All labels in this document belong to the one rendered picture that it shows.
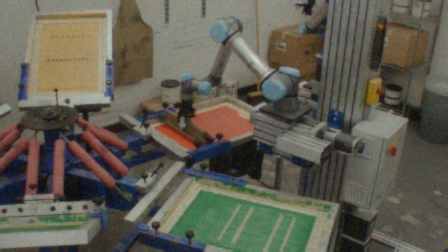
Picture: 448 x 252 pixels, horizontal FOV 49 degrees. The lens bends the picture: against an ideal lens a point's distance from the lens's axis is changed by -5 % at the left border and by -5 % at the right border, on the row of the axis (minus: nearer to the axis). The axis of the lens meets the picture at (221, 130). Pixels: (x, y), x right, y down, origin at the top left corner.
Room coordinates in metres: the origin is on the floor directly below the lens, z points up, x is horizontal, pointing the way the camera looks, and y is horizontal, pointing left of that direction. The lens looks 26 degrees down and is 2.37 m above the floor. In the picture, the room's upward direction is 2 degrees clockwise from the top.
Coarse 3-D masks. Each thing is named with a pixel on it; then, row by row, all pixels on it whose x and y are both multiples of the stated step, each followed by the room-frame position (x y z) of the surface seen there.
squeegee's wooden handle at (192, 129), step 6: (168, 114) 2.92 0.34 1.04; (174, 114) 2.89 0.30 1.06; (168, 120) 2.92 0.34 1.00; (174, 120) 2.87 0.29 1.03; (186, 120) 2.80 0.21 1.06; (186, 126) 2.77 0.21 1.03; (192, 126) 2.73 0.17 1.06; (186, 132) 2.77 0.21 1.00; (192, 132) 2.73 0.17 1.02; (198, 132) 2.68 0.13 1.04; (204, 132) 2.66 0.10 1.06; (198, 138) 2.68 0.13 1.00; (204, 138) 2.66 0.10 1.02
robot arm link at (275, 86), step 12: (216, 24) 2.62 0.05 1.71; (228, 24) 2.63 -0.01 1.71; (216, 36) 2.61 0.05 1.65; (228, 36) 2.59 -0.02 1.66; (240, 36) 2.62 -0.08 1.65; (240, 48) 2.56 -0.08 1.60; (252, 48) 2.59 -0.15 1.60; (252, 60) 2.53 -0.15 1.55; (252, 72) 2.54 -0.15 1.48; (264, 72) 2.49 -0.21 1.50; (276, 72) 2.49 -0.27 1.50; (264, 84) 2.44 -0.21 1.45; (276, 84) 2.42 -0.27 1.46; (288, 84) 2.47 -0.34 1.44; (276, 96) 2.42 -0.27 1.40
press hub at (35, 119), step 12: (36, 108) 2.35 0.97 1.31; (48, 108) 2.27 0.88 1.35; (60, 108) 2.36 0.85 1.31; (72, 108) 2.37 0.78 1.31; (24, 120) 2.20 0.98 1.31; (36, 120) 2.19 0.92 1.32; (48, 120) 2.21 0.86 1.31; (60, 120) 2.21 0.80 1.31; (72, 120) 2.22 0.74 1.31; (48, 132) 2.22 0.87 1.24; (48, 144) 2.22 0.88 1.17; (48, 156) 2.20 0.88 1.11; (72, 156) 2.39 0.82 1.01; (24, 168) 2.23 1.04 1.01; (48, 168) 2.17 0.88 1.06; (72, 168) 2.24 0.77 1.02; (84, 168) 2.27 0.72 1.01; (72, 180) 2.14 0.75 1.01; (72, 192) 2.19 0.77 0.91
